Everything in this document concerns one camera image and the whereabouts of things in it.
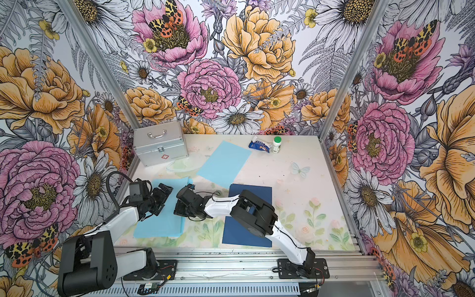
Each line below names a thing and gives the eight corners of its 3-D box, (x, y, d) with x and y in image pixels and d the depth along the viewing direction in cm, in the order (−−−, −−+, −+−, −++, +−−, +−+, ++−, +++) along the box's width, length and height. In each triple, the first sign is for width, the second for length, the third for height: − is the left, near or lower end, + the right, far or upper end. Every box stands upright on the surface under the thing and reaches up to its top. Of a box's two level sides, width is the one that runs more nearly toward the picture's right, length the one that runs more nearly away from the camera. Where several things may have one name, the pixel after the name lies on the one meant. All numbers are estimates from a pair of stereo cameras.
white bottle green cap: (272, 153, 116) (274, 142, 109) (271, 147, 119) (273, 136, 112) (279, 153, 116) (282, 142, 109) (278, 148, 119) (281, 136, 112)
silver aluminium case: (148, 171, 108) (135, 152, 95) (143, 148, 119) (131, 128, 106) (192, 156, 115) (186, 137, 102) (183, 136, 127) (177, 116, 114)
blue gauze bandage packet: (249, 147, 119) (249, 144, 117) (253, 138, 124) (253, 135, 122) (268, 153, 116) (269, 149, 114) (272, 144, 121) (273, 140, 119)
